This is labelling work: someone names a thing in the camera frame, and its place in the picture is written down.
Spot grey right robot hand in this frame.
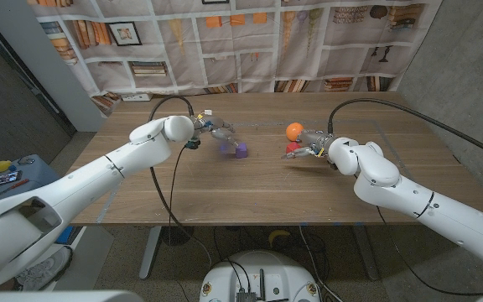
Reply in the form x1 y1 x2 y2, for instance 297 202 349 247
282 128 343 171

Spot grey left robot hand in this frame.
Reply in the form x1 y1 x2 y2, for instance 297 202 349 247
184 115 241 151

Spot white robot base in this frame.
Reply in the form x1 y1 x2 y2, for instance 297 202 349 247
198 250 321 302

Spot orange ball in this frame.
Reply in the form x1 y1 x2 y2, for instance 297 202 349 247
285 122 305 143

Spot printed bookshelf backdrop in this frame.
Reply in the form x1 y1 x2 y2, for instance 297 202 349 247
26 0 444 117

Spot white power strip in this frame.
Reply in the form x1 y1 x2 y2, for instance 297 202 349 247
121 92 154 102

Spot yellow banana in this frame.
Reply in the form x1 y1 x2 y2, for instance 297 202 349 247
267 228 292 247

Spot black round fan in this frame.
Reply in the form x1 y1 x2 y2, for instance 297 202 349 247
160 225 195 247

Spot grey table leg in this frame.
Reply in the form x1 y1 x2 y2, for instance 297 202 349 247
352 224 381 281

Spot white table leg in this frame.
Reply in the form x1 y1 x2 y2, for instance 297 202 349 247
138 225 163 281

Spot red screwdriver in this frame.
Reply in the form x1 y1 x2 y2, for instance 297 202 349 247
0 178 30 203

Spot grey sneaker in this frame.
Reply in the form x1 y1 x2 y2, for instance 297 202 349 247
14 246 74 291

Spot white robot torso edge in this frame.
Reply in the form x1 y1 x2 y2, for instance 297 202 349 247
0 289 144 302

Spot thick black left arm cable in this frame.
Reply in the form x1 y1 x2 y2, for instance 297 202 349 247
147 95 213 269

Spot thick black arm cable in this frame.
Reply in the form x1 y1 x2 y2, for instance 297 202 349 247
327 98 483 164
147 95 213 269

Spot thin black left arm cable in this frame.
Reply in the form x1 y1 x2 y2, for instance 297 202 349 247
166 145 192 302

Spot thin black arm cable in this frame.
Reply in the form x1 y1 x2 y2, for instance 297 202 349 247
166 145 192 302
374 205 483 297

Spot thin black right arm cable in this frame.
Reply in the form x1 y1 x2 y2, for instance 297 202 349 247
374 205 483 297

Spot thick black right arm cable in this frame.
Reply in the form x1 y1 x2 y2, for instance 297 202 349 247
327 98 483 164

